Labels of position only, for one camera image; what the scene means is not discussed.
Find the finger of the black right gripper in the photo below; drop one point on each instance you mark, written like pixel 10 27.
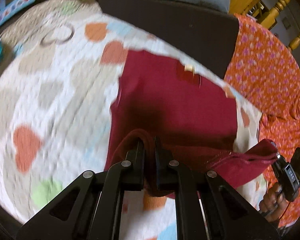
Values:
pixel 274 147

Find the orange floral fabric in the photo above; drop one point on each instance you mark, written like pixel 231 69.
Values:
pixel 264 72

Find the light blue shapes box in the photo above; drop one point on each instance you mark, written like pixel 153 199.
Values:
pixel 13 8

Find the dark red long-sleeve shirt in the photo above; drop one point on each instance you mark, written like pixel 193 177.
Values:
pixel 192 117

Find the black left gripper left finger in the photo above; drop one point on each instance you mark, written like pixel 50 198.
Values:
pixel 91 206

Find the heart-patterned quilted bedspread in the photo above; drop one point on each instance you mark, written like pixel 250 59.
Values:
pixel 59 75

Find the black cushion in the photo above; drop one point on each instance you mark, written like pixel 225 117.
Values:
pixel 206 35

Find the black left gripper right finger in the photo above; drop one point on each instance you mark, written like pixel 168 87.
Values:
pixel 207 205

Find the right hand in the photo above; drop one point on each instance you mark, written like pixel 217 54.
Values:
pixel 274 203

